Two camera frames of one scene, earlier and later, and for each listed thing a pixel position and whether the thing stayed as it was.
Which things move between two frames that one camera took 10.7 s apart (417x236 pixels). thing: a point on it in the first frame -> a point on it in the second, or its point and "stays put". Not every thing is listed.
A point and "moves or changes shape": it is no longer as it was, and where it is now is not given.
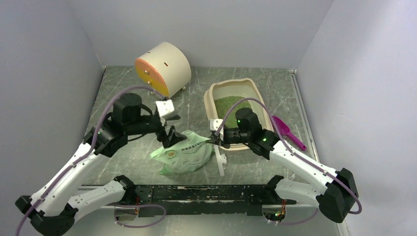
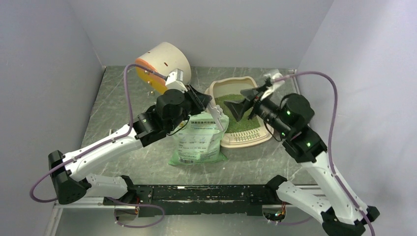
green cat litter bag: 186,156 moves or changes shape
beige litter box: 263,118 moves or changes shape
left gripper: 172,137 -> 201,99
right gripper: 223,141 -> 236,107
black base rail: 196,200 stays put
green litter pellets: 223,103 stays put
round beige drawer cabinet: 166,68 stays put
